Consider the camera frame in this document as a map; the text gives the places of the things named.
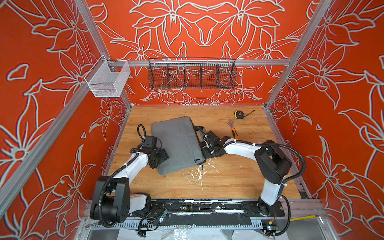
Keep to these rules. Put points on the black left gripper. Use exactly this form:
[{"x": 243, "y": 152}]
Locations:
[{"x": 163, "y": 156}]

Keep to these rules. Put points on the white wire mesh basket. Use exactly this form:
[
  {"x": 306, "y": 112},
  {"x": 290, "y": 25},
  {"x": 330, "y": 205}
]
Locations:
[{"x": 107, "y": 79}]

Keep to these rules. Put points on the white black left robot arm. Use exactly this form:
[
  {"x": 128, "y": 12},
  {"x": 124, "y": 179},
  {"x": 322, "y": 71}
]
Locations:
[{"x": 113, "y": 202}]

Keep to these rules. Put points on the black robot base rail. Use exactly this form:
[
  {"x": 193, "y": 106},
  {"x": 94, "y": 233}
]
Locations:
[{"x": 249, "y": 208}]

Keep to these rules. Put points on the black wire wall basket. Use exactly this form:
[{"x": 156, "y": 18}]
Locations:
[{"x": 192, "y": 74}]

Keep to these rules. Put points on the yellow black tape measure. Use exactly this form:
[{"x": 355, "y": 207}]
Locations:
[{"x": 238, "y": 115}]

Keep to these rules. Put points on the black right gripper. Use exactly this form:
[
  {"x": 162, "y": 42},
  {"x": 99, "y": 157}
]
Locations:
[{"x": 206, "y": 153}]

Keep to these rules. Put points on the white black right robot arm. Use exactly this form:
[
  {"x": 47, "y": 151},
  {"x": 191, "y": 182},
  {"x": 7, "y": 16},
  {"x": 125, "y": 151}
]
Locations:
[{"x": 272, "y": 161}]

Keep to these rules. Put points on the grey zippered laptop bag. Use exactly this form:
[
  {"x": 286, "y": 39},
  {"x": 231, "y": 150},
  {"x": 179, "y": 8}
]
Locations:
[{"x": 181, "y": 142}]

